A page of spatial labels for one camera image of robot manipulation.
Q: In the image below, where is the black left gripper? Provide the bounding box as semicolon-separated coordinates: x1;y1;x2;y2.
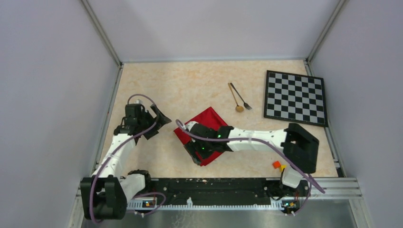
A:
138;104;171;139

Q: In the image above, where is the red cloth napkin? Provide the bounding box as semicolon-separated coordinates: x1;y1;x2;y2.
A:
173;107;233;166

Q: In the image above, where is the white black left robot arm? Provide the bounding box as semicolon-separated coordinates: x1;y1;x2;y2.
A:
80;103;171;223

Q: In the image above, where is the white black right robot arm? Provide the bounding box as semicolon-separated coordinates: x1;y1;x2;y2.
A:
178;121;324;196

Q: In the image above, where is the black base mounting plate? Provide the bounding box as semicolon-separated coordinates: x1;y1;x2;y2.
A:
128;178;308;210

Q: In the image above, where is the gold spoon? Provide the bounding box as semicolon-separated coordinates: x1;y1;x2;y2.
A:
228;83;244;113

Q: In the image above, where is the dark metal fork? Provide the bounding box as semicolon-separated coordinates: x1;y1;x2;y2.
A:
230;83;252;110

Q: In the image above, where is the orange block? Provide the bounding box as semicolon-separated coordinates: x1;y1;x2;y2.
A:
272;161;281;169

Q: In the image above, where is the black and white chessboard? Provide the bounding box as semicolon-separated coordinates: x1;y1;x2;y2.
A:
263;70;328;127

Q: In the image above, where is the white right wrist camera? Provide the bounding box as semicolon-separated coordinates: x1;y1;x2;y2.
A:
183;121;198;132

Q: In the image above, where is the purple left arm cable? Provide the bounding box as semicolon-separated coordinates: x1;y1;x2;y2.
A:
89;94;166;225

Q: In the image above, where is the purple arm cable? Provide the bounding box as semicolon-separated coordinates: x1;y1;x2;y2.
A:
89;94;166;225
175;119;326;216

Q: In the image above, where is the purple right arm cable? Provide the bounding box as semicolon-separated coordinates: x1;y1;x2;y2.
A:
175;119;326;216

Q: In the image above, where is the aluminium frame rail front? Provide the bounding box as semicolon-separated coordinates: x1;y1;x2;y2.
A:
94;178;362;219

